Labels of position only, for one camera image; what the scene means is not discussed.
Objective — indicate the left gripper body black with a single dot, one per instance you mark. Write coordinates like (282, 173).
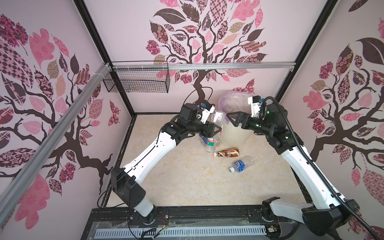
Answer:
(197, 126)

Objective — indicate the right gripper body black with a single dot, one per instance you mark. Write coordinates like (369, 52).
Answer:
(255, 125)

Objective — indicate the blue label white cap bottle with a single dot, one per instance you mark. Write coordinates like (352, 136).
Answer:
(242, 164)

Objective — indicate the long clear bottle green label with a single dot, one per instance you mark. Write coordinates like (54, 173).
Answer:
(212, 142)

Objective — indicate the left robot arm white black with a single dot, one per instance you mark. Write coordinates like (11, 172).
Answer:
(126, 181)

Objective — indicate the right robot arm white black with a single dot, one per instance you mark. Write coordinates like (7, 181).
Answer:
(329, 208)

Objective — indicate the clear bottle blue label cap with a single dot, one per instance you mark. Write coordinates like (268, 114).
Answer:
(203, 139)

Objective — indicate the brown gold coffee bottle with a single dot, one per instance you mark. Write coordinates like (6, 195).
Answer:
(227, 153)

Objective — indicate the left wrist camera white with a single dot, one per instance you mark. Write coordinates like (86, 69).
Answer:
(207, 110)

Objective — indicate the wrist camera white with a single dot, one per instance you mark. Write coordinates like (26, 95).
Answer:
(255, 105)
(207, 110)

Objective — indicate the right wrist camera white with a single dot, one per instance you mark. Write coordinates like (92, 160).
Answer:
(255, 105)

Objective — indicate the black wire basket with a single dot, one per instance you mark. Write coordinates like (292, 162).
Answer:
(138, 77)

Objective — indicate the aluminium rail back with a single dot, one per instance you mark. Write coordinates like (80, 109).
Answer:
(212, 66)

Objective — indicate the aluminium rail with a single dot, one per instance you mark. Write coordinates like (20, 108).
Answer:
(22, 181)
(212, 66)

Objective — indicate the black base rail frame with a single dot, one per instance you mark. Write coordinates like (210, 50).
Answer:
(202, 216)

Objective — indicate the white slotted cable duct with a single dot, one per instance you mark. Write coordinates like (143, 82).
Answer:
(179, 232)

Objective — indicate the aluminium rail left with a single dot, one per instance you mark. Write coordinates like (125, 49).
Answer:
(22, 181)

